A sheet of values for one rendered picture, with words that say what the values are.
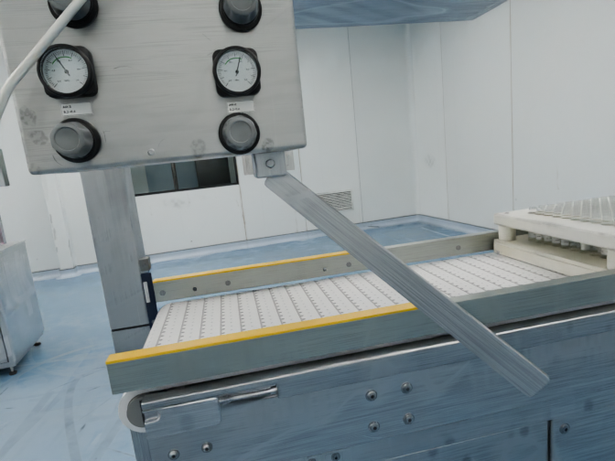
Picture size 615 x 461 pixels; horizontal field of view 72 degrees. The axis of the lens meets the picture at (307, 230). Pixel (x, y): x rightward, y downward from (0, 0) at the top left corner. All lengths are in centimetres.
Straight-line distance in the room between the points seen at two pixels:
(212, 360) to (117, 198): 35
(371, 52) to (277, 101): 600
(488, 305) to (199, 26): 39
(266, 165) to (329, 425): 28
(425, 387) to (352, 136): 566
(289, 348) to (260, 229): 535
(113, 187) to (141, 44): 36
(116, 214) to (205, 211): 498
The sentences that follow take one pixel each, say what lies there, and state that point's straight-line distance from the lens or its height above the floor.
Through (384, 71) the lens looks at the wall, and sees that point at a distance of 639.
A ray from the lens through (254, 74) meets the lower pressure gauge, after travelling 36.
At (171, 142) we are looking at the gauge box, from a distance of 36.
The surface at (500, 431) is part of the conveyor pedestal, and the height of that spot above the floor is 77.
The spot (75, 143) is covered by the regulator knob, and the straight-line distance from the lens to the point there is 35.
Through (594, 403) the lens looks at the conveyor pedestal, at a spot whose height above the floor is 78.
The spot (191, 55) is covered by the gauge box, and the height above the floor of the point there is 123.
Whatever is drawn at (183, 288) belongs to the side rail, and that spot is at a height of 96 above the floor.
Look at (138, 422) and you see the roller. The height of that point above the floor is 90.
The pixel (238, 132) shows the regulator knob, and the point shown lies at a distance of 34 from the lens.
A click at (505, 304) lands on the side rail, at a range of 51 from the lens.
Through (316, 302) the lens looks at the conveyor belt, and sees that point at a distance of 60.
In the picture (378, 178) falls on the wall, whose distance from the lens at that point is 623.
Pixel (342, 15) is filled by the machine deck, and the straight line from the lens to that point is 74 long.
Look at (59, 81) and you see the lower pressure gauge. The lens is 37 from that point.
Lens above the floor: 114
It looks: 10 degrees down
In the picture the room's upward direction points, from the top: 6 degrees counter-clockwise
